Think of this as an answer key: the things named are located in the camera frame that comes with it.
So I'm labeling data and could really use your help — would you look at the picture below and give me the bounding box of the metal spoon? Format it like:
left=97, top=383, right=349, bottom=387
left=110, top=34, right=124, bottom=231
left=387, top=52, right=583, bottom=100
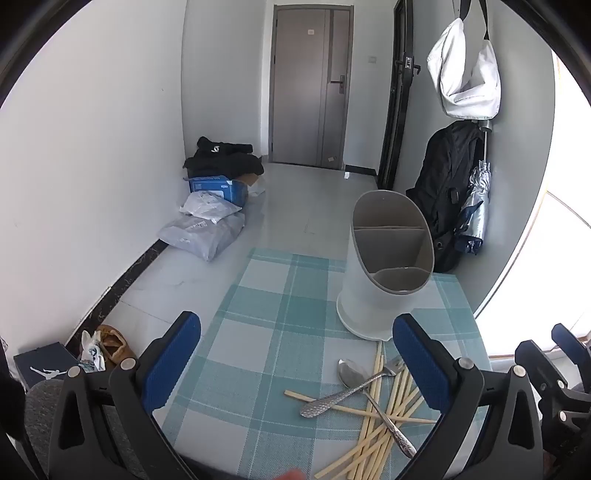
left=337, top=357, right=419, bottom=459

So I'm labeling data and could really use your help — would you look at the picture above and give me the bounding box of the white utensil holder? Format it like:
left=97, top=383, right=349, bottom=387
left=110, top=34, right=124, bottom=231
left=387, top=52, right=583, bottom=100
left=336, top=189, right=435, bottom=342

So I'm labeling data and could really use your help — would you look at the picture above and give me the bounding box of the blue cardboard box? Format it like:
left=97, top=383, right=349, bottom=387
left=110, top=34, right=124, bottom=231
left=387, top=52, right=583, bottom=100
left=188, top=175, right=250, bottom=208

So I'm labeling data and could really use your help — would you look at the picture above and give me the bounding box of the silver folded umbrella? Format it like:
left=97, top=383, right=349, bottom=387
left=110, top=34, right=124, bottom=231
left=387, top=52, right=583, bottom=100
left=455, top=117, right=495, bottom=256

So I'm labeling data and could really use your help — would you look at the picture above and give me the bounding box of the grey parcel bag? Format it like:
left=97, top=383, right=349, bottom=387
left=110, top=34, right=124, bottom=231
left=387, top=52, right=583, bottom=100
left=158, top=213, right=245, bottom=262

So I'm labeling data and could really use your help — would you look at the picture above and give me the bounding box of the grey door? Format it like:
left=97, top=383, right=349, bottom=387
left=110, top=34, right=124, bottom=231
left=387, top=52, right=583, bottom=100
left=269, top=4, right=355, bottom=171

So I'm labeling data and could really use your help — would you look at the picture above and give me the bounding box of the teal plaid tablecloth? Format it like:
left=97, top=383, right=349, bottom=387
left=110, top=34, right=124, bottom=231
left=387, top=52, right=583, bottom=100
left=152, top=248, right=492, bottom=480

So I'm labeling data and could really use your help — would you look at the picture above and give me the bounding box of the bunch of wooden chopsticks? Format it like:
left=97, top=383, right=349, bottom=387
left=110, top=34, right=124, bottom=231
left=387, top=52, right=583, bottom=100
left=284, top=342, right=439, bottom=480

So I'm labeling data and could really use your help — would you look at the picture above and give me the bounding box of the black clothing pile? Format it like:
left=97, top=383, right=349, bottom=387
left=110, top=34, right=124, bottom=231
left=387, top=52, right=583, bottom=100
left=183, top=136, right=265, bottom=178

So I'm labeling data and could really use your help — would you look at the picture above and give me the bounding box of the white hanging bag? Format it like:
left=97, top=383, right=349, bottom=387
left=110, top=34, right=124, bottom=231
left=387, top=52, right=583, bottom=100
left=426, top=17, right=502, bottom=121

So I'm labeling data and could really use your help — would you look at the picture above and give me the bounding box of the white plastic parcel bag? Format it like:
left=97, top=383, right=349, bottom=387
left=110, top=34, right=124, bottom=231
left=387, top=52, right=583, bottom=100
left=179, top=190, right=243, bottom=225

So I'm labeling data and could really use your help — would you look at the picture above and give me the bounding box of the black door frame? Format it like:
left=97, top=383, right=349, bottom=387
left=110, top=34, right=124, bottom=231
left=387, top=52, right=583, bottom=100
left=378, top=0, right=422, bottom=191

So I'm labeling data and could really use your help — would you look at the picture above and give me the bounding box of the brown shoe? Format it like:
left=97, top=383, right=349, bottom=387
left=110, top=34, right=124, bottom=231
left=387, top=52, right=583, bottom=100
left=95, top=324, right=138, bottom=370

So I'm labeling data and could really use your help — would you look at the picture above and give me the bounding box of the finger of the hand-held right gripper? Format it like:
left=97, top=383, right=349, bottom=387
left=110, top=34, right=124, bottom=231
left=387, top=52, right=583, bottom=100
left=515, top=340, right=570, bottom=402
left=551, top=323, right=591, bottom=370

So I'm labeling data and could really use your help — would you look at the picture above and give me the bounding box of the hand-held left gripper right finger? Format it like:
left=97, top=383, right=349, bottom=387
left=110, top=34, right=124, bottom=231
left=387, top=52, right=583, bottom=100
left=392, top=313, right=543, bottom=480

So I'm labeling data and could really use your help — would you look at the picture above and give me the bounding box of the white sock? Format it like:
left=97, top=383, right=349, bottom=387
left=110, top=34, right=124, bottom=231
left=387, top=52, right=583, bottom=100
left=79, top=330, right=108, bottom=374

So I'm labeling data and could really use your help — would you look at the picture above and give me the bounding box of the metal fork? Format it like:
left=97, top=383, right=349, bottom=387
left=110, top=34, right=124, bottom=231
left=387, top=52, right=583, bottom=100
left=299, top=357, right=407, bottom=419

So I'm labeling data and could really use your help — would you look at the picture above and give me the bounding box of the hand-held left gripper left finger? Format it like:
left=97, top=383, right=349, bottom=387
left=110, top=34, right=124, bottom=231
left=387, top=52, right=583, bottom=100
left=48, top=311, right=202, bottom=480

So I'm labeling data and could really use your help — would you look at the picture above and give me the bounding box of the bright window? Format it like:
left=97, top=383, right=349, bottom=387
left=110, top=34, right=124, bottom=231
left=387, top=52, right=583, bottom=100
left=480, top=51, right=591, bottom=361

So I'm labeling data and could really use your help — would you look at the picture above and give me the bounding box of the black backpack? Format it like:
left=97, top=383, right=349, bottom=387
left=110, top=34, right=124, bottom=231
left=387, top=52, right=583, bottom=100
left=405, top=121, right=485, bottom=274

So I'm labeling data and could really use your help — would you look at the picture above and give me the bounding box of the brown cardboard box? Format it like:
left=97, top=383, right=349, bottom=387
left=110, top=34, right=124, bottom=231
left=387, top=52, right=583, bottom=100
left=235, top=172, right=267, bottom=197

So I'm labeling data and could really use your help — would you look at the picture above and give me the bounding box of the dark blue shoe box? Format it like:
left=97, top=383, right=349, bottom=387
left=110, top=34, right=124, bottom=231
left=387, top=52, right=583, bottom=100
left=13, top=340, right=81, bottom=388

